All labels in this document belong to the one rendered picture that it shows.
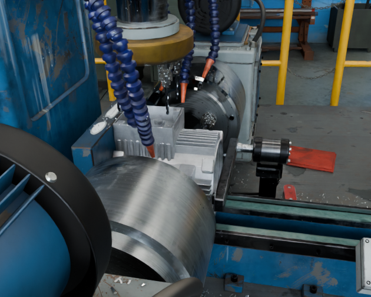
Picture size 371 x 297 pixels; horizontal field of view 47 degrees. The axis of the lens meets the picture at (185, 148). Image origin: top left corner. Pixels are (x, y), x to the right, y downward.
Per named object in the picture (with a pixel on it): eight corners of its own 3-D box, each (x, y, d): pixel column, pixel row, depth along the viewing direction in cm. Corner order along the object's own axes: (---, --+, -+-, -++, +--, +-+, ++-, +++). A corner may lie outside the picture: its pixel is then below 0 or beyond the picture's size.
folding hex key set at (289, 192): (282, 189, 121) (282, 184, 120) (294, 190, 121) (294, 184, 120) (284, 207, 114) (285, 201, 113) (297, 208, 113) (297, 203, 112)
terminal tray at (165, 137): (115, 157, 85) (111, 124, 81) (132, 133, 94) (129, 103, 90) (174, 162, 82) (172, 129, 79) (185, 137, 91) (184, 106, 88)
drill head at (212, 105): (134, 180, 106) (125, 85, 94) (173, 114, 141) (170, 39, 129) (234, 190, 101) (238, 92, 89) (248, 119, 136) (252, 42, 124)
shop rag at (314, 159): (336, 154, 138) (337, 152, 138) (333, 172, 128) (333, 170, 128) (290, 147, 143) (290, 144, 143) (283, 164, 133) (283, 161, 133)
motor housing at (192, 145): (115, 230, 88) (105, 151, 79) (142, 181, 105) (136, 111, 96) (210, 242, 84) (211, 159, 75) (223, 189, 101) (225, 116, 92)
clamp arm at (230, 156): (227, 148, 102) (210, 211, 80) (227, 137, 101) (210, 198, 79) (241, 149, 101) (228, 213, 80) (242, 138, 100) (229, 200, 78)
